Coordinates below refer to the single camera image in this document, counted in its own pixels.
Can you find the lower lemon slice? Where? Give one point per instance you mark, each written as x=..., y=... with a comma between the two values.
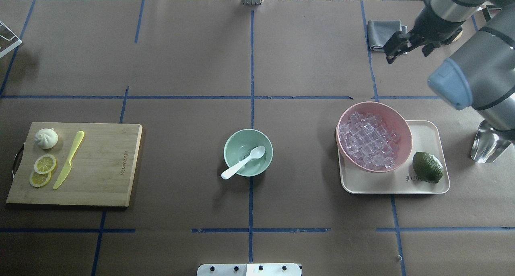
x=39, y=180

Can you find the wooden stand with pole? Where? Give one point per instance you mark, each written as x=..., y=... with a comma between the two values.
x=456, y=36

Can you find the white plastic spoon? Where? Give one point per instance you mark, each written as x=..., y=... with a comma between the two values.
x=255, y=153

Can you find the bamboo cutting board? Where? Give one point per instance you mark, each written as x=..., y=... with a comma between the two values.
x=103, y=168

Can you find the white wire rack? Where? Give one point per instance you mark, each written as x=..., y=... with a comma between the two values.
x=8, y=40

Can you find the yellow plastic knife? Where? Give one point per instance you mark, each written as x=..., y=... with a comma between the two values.
x=67, y=166

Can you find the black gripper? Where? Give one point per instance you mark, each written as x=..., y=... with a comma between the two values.
x=433, y=27

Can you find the steel ice scoop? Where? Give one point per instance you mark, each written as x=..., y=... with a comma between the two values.
x=489, y=144

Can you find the green lime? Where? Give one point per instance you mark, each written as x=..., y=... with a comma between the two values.
x=427, y=167

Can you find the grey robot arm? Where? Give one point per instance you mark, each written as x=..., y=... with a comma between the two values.
x=480, y=74

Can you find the pink bowl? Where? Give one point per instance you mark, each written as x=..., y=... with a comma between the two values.
x=392, y=118

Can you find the white steamed bun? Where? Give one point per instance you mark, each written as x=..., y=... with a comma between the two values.
x=46, y=138

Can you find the cream plastic tray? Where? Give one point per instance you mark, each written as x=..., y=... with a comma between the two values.
x=403, y=180

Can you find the mint green bowl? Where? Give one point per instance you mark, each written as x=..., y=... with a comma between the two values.
x=239, y=146

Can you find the pile of clear ice cubes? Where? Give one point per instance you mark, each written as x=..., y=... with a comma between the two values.
x=369, y=141

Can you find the black framed box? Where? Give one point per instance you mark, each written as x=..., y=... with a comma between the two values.
x=486, y=11

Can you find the folded grey cloth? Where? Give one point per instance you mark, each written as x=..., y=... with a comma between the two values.
x=379, y=32

